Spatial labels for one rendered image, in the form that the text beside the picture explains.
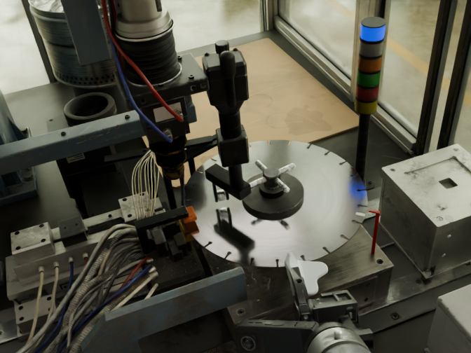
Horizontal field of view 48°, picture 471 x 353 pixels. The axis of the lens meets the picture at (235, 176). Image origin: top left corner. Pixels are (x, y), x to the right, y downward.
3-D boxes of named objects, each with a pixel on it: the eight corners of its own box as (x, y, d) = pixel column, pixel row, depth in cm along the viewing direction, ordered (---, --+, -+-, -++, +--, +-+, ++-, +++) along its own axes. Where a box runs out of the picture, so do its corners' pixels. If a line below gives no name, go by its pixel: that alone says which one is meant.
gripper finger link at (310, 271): (319, 249, 85) (334, 299, 78) (282, 255, 84) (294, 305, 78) (319, 237, 82) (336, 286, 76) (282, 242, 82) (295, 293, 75)
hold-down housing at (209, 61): (247, 148, 85) (237, 31, 72) (254, 166, 82) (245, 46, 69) (214, 154, 85) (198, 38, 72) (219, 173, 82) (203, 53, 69)
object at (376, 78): (371, 73, 108) (373, 60, 106) (384, 84, 105) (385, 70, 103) (352, 79, 107) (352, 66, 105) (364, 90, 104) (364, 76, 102)
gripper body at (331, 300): (350, 335, 78) (378, 376, 67) (292, 344, 78) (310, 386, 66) (345, 286, 77) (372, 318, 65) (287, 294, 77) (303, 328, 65)
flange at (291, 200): (228, 198, 95) (227, 188, 94) (268, 167, 101) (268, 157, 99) (276, 226, 89) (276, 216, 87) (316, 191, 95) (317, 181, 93)
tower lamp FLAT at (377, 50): (374, 45, 104) (376, 30, 102) (387, 54, 101) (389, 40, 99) (354, 50, 103) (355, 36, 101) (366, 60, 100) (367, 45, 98)
